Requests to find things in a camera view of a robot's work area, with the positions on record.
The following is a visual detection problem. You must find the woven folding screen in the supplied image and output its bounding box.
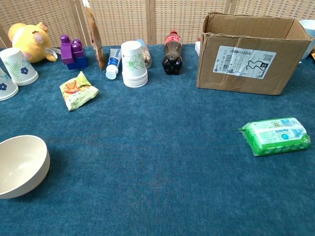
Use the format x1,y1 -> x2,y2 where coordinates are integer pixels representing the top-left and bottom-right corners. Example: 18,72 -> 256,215
0,0 -> 315,49

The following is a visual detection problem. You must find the cola bottle red cap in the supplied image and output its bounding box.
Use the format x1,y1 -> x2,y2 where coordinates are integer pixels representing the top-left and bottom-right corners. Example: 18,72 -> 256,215
161,30 -> 184,75

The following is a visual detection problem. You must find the blue flower paper cup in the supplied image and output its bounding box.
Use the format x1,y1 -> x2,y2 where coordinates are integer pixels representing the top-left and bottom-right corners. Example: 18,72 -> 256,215
0,67 -> 19,102
0,47 -> 39,87

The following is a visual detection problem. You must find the purple building block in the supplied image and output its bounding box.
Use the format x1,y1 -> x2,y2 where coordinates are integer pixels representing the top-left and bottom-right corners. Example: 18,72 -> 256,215
60,34 -> 86,65

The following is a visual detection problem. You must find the green yellow snack bag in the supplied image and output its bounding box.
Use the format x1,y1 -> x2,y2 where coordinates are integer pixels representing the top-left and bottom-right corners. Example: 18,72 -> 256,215
59,71 -> 100,112

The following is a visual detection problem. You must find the blue building block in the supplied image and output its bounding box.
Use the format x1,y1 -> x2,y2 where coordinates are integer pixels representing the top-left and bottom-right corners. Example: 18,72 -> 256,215
66,48 -> 89,71

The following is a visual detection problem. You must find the brown cardboard box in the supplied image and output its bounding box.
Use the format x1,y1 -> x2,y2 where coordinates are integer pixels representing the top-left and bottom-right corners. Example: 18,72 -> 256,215
195,12 -> 314,96

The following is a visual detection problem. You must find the yellow plush toy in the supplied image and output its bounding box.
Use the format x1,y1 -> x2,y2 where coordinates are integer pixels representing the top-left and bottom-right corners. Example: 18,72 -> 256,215
8,22 -> 59,63

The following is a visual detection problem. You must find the light blue cup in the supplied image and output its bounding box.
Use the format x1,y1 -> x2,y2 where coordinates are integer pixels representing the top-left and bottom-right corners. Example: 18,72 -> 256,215
298,19 -> 315,60

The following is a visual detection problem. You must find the green flower paper cup stack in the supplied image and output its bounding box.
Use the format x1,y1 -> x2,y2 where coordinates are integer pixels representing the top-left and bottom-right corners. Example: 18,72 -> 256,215
121,40 -> 149,89

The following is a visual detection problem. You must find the green wet wipes pack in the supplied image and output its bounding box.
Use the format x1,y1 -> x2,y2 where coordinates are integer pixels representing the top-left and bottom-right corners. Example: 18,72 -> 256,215
238,117 -> 312,157

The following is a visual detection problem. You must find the blue felt table cover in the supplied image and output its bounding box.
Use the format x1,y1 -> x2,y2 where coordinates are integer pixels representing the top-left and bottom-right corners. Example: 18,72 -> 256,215
0,43 -> 315,236

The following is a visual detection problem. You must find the cream bowl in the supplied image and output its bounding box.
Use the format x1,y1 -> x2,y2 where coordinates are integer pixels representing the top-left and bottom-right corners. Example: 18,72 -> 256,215
0,134 -> 51,200

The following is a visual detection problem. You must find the white blue toothpaste tube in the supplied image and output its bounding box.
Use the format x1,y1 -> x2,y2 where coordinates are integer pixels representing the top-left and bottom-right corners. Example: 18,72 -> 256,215
105,48 -> 123,80

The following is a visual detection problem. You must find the brown standing snack pouch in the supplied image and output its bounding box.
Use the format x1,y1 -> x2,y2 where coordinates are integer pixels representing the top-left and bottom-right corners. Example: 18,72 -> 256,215
82,0 -> 105,71

